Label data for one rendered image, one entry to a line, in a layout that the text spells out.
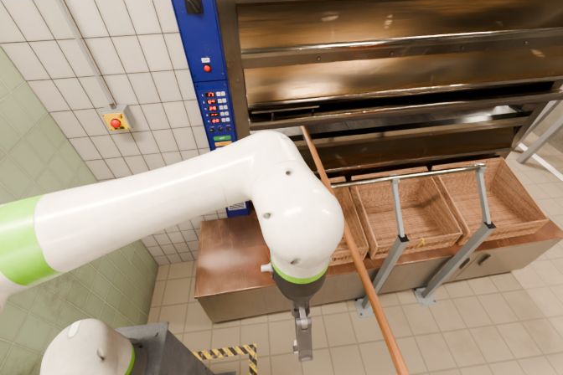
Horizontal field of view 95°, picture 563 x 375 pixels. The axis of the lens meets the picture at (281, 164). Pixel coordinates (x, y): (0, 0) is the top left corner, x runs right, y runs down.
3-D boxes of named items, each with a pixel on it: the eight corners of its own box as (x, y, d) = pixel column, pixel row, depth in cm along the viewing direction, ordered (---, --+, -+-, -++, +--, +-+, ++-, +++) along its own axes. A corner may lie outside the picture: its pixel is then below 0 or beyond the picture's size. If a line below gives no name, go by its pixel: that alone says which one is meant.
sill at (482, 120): (251, 145, 156) (250, 139, 153) (518, 116, 174) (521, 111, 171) (252, 151, 152) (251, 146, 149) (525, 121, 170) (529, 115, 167)
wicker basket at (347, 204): (265, 211, 188) (262, 186, 169) (339, 200, 195) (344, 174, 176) (276, 277, 153) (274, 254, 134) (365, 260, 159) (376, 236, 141)
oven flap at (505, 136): (256, 177, 166) (252, 148, 159) (506, 147, 184) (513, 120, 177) (256, 181, 162) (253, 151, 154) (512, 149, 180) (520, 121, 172)
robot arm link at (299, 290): (342, 278, 37) (326, 225, 44) (261, 289, 36) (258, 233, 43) (337, 295, 41) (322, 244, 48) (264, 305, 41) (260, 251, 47)
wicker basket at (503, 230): (417, 190, 201) (431, 164, 182) (482, 182, 207) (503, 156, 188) (457, 247, 165) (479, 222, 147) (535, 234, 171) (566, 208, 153)
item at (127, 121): (114, 123, 127) (105, 105, 120) (136, 121, 128) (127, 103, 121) (109, 132, 121) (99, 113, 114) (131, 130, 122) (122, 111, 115)
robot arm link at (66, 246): (81, 285, 36) (21, 244, 29) (91, 222, 44) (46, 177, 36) (312, 197, 45) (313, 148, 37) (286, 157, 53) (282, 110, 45)
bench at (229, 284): (215, 257, 225) (200, 217, 185) (470, 219, 249) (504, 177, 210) (213, 331, 184) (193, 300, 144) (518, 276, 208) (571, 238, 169)
